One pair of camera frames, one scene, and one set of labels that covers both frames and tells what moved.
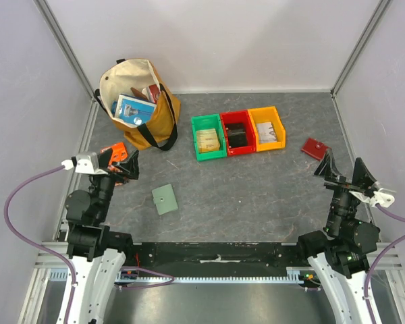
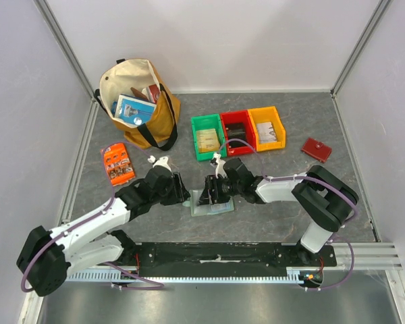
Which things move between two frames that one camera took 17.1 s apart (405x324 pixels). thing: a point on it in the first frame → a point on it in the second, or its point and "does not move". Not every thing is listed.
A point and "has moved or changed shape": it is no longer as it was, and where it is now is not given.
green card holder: [165, 199] has moved or changed shape
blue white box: [135, 110] does not move
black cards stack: [236, 134] does not move
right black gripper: [343, 182] → [212, 189]
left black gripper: [130, 168] → [179, 194]
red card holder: [314, 148] does not move
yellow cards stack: [208, 140] does not move
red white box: [152, 92] does not move
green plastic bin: [208, 136] does not move
